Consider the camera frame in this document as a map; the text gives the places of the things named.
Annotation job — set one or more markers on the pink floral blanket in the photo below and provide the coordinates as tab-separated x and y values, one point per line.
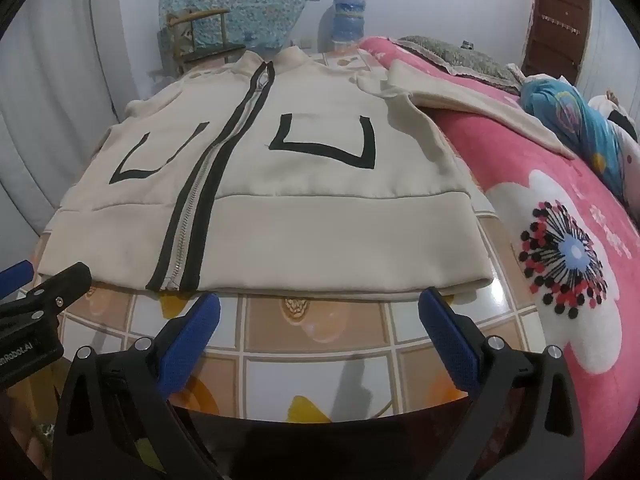
500	160

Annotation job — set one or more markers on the white curtain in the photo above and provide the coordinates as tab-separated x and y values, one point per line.
50	85

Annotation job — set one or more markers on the white and black cloth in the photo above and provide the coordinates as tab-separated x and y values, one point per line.
602	105

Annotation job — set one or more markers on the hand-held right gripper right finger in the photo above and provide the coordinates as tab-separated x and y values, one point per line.
450	345

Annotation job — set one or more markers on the blue printed cloth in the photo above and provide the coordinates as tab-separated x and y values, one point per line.
565	110

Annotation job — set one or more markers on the cream zip jacket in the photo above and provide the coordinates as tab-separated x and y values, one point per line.
300	210

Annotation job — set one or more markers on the white wall socket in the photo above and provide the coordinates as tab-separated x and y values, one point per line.
306	42

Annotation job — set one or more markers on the wooden chair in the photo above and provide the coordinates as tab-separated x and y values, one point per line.
210	52

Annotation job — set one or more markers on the blue water jug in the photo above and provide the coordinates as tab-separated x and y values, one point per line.
347	20

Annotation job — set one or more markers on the tile patterned table mat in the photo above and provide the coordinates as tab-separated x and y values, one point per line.
310	360

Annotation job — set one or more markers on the brown wooden door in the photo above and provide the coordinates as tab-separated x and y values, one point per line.
555	25

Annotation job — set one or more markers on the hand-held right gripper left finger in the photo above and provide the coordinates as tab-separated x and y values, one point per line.
192	340

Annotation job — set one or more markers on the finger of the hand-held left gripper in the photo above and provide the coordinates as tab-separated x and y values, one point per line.
65	285
15	272

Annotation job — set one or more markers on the grey patterned pillow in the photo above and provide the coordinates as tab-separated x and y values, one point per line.
460	60

